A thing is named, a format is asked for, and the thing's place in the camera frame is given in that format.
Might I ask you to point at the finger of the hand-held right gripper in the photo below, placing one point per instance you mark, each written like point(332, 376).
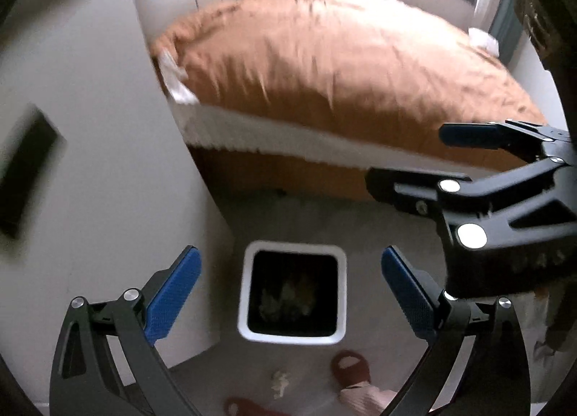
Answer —
point(464, 134)
point(405, 188)

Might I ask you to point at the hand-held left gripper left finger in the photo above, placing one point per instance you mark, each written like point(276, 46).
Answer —
point(173, 294)

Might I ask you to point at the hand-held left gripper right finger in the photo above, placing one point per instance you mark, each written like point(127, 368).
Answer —
point(405, 294)

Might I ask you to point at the white trash bin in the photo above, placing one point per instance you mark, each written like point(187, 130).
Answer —
point(245, 290)

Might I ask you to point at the wrappers heap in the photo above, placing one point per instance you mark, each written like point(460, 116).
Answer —
point(286, 296)

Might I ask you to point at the red-brown slipper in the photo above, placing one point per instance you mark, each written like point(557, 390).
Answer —
point(243, 407)
point(349, 364)

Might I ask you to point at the white pillow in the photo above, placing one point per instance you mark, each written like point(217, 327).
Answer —
point(484, 39)

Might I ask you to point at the grey-blue curtain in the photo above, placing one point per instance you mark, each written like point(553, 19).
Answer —
point(502, 28)

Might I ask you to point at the small crumpled tissue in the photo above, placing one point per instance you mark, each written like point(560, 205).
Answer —
point(279, 382)

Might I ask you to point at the dark wooden cabinet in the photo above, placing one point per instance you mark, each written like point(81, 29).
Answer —
point(536, 15)

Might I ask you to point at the white mattress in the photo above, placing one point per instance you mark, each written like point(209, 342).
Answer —
point(270, 141)

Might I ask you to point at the bed with orange duvet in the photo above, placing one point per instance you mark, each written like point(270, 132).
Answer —
point(338, 60)

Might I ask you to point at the black flat panel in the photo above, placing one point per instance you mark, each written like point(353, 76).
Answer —
point(27, 168)

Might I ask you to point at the wooden bed frame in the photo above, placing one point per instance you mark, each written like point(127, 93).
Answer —
point(293, 177)

